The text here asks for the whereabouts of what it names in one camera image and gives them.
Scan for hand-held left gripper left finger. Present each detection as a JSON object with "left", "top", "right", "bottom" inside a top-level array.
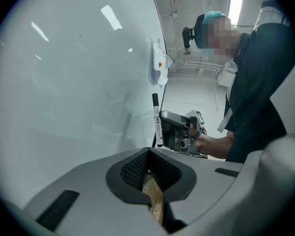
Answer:
[{"left": 22, "top": 147, "right": 168, "bottom": 236}]

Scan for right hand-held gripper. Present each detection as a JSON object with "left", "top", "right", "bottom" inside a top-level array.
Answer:
[{"left": 158, "top": 109, "right": 208, "bottom": 159}]

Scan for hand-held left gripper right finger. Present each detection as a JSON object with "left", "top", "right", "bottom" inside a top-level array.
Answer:
[{"left": 148, "top": 147, "right": 244, "bottom": 227}]

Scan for black white whiteboard marker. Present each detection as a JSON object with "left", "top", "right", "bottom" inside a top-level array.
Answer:
[{"left": 151, "top": 93, "right": 164, "bottom": 148}]

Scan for person's right forearm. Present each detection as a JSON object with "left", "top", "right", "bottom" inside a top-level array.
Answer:
[{"left": 193, "top": 133, "right": 236, "bottom": 160}]

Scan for white whiteboard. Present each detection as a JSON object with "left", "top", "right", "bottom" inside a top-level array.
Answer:
[{"left": 0, "top": 0, "right": 168, "bottom": 210}]

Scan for person's right hand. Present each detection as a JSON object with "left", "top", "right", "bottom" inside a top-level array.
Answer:
[{"left": 187, "top": 122, "right": 204, "bottom": 140}]

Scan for crumpled white paper sheet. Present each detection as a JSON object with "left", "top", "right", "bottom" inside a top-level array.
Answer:
[{"left": 148, "top": 37, "right": 174, "bottom": 86}]

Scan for person's black shirt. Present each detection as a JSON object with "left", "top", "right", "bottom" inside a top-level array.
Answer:
[{"left": 224, "top": 0, "right": 295, "bottom": 164}]

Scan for blue hair net cap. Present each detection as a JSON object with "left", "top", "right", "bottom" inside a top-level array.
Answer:
[{"left": 193, "top": 10, "right": 233, "bottom": 49}]

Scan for bright rectangular window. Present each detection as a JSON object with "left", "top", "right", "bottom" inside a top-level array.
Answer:
[{"left": 228, "top": 0, "right": 244, "bottom": 26}]

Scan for white lanyard strap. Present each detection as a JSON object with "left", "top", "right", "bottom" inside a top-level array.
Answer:
[{"left": 216, "top": 84, "right": 234, "bottom": 133}]

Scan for white wall pipes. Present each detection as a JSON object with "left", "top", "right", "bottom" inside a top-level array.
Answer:
[{"left": 167, "top": 47, "right": 224, "bottom": 78}]

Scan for white wall air conditioner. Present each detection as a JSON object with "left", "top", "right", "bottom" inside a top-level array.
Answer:
[{"left": 218, "top": 60, "right": 238, "bottom": 88}]

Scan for black head-mounted camera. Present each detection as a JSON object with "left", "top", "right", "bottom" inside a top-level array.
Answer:
[{"left": 182, "top": 26, "right": 197, "bottom": 49}]

